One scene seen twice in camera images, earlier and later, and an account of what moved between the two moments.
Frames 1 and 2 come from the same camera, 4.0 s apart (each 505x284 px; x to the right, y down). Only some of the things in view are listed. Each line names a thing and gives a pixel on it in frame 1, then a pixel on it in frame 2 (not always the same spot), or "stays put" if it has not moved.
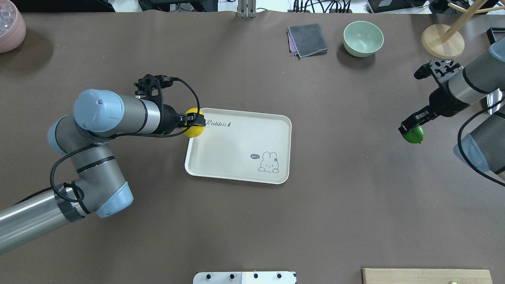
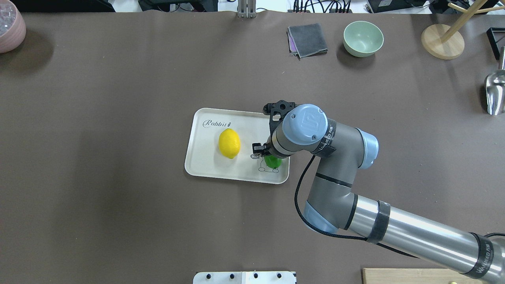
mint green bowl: [363, 38] stays put
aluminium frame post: [246, 8] stays put
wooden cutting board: [393, 276] stays put
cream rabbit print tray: [241, 146] stays put
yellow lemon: [195, 130] → [229, 142]
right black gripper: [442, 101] → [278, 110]
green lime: [415, 135] → [272, 161]
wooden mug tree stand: [442, 42] stays put
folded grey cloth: [306, 40] stays put
